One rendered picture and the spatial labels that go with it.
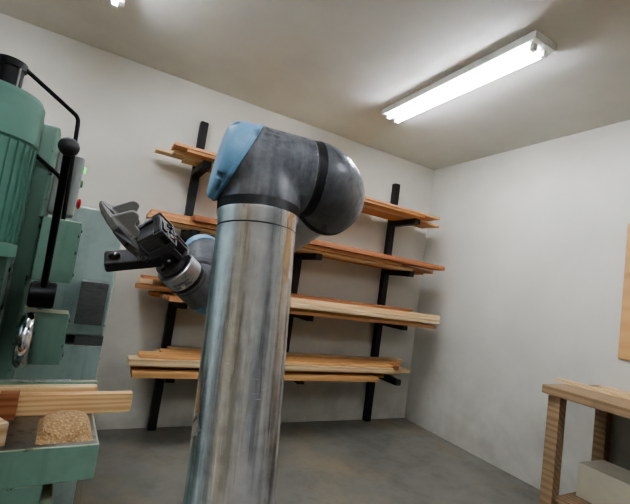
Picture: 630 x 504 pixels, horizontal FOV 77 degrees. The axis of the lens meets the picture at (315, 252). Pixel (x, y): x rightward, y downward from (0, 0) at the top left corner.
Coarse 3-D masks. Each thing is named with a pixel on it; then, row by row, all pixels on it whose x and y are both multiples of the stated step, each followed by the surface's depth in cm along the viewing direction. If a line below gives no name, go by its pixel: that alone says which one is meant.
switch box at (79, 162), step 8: (80, 160) 106; (56, 168) 103; (80, 168) 106; (56, 176) 103; (72, 176) 105; (80, 176) 106; (56, 184) 103; (72, 184) 105; (72, 192) 105; (72, 200) 105; (48, 208) 102; (72, 208) 105; (72, 216) 107
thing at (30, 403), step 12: (24, 396) 77; (36, 396) 78; (48, 396) 79; (60, 396) 80; (72, 396) 81; (84, 396) 82; (96, 396) 83; (108, 396) 84; (120, 396) 86; (24, 408) 77; (36, 408) 78; (48, 408) 79; (60, 408) 80; (72, 408) 81; (84, 408) 82; (96, 408) 83; (108, 408) 84; (120, 408) 86
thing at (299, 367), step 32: (192, 160) 294; (192, 192) 311; (192, 224) 270; (416, 224) 377; (320, 256) 324; (352, 256) 332; (384, 256) 341; (160, 288) 268; (384, 288) 400; (384, 320) 344; (416, 320) 354; (160, 352) 272; (192, 352) 287; (288, 352) 345; (160, 384) 298
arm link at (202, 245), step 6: (198, 234) 108; (204, 234) 109; (192, 240) 107; (198, 240) 106; (204, 240) 107; (210, 240) 108; (192, 246) 105; (198, 246) 105; (204, 246) 105; (210, 246) 106; (192, 252) 103; (198, 252) 103; (204, 252) 104; (210, 252) 105; (198, 258) 102; (204, 258) 102; (210, 258) 103; (210, 264) 102
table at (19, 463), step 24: (24, 432) 70; (96, 432) 74; (0, 456) 62; (24, 456) 64; (48, 456) 66; (72, 456) 68; (96, 456) 70; (0, 480) 62; (24, 480) 64; (48, 480) 66; (72, 480) 68
